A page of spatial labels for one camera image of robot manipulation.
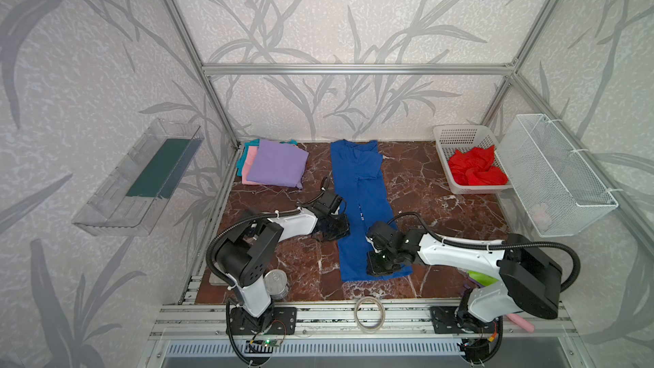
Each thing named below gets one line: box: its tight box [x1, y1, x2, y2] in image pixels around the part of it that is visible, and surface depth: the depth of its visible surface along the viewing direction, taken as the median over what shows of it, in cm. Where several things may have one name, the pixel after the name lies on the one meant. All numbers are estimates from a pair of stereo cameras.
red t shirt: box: [447, 144, 509, 186], surface depth 107 cm
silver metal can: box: [263, 269, 289, 299], surface depth 77 cm
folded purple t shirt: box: [246, 138, 310, 190], surface depth 107 cm
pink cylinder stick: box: [505, 313, 536, 334], surface depth 73 cm
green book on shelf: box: [126, 138, 202, 200], surface depth 68 cm
